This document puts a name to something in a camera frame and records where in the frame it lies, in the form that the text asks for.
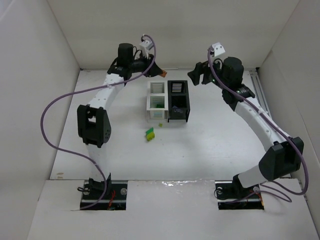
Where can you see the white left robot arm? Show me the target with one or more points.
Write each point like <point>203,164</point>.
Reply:
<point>93,124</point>

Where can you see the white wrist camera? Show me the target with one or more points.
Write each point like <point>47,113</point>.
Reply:
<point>216,49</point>
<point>146,46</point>

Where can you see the black two-slot container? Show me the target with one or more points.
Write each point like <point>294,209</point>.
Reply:
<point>178,95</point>

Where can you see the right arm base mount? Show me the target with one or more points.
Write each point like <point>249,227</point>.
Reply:
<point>231,195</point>

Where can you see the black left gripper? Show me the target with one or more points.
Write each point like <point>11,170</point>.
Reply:
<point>151,66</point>

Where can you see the purple lego pieces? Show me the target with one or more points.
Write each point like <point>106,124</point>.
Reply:
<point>177,109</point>

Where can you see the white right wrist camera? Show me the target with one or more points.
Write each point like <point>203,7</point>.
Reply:
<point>216,49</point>

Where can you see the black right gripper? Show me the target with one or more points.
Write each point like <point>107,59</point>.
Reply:
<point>200,71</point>

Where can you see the brown lego plate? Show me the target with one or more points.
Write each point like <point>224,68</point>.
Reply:
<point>163,74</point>

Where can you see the white two-slot container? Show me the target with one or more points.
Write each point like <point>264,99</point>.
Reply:
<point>157,94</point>

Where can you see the green lego stack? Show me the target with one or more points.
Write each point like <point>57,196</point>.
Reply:
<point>149,134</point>

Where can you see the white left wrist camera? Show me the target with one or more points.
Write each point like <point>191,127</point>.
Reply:
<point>146,46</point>

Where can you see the aluminium rail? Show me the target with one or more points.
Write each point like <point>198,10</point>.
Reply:
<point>260,95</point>

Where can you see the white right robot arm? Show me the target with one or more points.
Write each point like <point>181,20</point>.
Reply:
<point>283,153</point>

